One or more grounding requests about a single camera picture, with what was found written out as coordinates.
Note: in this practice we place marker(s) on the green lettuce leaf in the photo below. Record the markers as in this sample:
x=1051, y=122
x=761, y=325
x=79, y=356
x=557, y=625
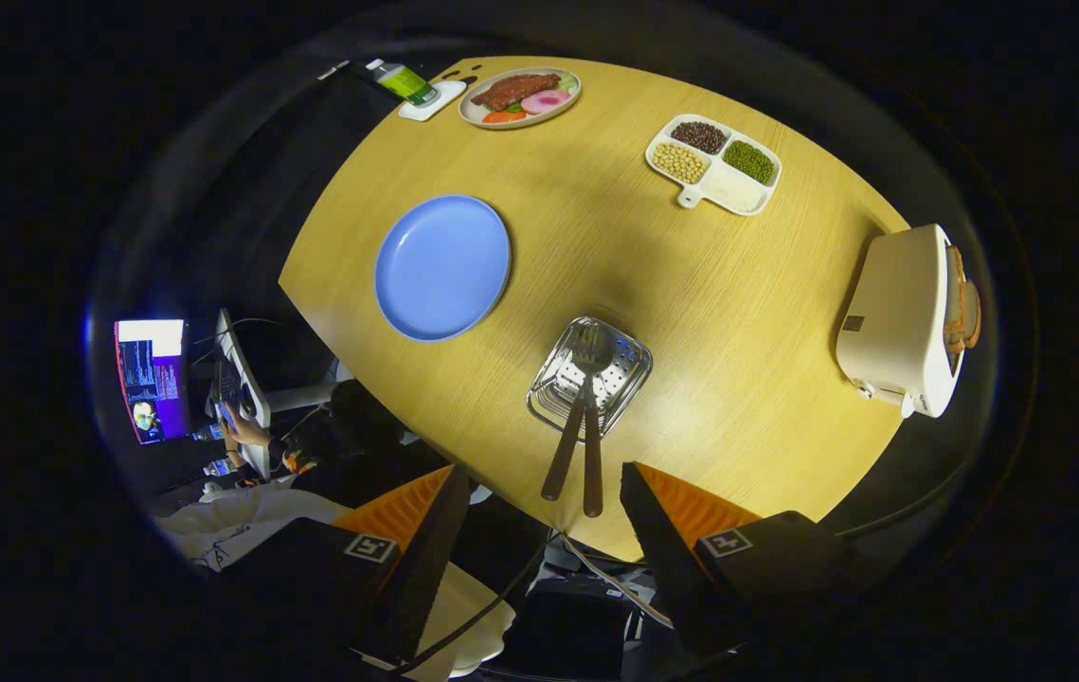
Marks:
x=568, y=82

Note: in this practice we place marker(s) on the blue plate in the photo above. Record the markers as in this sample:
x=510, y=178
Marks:
x=444, y=270

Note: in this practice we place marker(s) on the white monitor on stand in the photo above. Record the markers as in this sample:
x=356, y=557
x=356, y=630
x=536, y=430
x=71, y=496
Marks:
x=250, y=398

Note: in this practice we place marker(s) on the white toaster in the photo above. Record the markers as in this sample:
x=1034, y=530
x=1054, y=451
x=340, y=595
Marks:
x=894, y=313

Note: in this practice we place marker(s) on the orange carrot piece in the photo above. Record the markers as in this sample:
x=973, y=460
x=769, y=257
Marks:
x=503, y=116

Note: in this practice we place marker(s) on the toast slice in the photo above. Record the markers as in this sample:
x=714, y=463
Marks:
x=973, y=317
x=954, y=303

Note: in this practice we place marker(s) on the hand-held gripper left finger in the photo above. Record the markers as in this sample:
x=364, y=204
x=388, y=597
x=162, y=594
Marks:
x=425, y=559

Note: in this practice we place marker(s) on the white oval plate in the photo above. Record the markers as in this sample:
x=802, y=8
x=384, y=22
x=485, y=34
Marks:
x=466, y=112

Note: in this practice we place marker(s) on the silver metal clip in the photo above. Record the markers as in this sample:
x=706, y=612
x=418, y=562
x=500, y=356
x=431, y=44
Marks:
x=332, y=70

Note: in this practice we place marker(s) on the black box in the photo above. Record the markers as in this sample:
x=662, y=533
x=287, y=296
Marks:
x=567, y=630

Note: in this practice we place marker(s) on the white divided dish with beans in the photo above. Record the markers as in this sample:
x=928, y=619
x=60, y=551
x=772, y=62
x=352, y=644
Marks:
x=738, y=189

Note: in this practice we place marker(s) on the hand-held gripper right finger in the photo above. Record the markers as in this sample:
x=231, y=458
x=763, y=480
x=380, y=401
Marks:
x=667, y=559

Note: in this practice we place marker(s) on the perforated metal basket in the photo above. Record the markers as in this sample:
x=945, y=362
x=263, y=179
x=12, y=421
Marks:
x=629, y=365

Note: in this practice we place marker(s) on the white square coaster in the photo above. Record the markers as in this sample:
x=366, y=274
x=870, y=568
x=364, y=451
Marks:
x=445, y=100

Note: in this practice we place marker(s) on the green drink bottle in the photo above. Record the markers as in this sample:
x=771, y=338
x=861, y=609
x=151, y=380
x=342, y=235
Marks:
x=404, y=82

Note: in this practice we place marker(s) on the white printed cloth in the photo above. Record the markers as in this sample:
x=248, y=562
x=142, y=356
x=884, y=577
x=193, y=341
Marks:
x=245, y=530

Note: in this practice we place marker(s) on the pink ham slice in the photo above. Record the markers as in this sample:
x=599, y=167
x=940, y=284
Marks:
x=546, y=100

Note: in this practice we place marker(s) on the lit computer monitor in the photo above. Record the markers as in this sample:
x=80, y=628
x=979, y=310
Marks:
x=155, y=379

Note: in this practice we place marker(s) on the brown meat piece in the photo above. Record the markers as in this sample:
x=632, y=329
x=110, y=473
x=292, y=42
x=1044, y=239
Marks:
x=515, y=90

